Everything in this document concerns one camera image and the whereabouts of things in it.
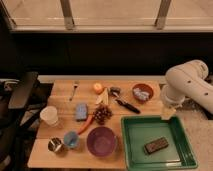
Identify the orange carrot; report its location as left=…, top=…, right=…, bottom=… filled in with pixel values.
left=77, top=115, right=93, bottom=135

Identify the orange fruit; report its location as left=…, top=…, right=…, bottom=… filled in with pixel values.
left=93, top=83, right=104, bottom=94

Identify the black office chair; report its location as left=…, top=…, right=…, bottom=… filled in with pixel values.
left=0, top=72, right=39, bottom=171

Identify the red-brown bowl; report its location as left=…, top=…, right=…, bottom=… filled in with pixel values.
left=132, top=84, right=154, bottom=104

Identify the silver fork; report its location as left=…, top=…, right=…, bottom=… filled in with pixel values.
left=69, top=80, right=79, bottom=101

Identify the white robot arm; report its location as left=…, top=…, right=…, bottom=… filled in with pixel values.
left=160, top=60, right=213, bottom=120

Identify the small dark metal object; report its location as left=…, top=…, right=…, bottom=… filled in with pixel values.
left=110, top=87, right=121, bottom=94

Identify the banana piece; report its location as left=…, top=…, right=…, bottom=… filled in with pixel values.
left=95, top=88, right=109, bottom=105

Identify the white towel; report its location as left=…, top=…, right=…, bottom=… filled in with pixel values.
left=133, top=88, right=149, bottom=100

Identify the blue cup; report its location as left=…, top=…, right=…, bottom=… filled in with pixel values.
left=63, top=131, right=79, bottom=149

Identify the silver metal cup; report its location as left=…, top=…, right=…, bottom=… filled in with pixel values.
left=48, top=137, right=63, bottom=153

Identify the bunch of dark grapes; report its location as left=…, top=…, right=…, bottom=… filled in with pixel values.
left=93, top=105, right=112, bottom=125

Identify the white plastic cup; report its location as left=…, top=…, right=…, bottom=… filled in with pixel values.
left=40, top=106, right=59, bottom=126

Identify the blue sponge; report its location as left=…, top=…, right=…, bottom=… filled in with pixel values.
left=75, top=103, right=88, bottom=121

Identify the purple bowl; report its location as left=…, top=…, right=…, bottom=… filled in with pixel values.
left=87, top=126, right=117, bottom=157

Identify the green plastic tray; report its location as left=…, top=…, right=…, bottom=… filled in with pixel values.
left=121, top=116, right=198, bottom=171

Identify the dark brown sponge block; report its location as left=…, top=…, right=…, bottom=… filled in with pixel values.
left=144, top=137, right=169, bottom=154

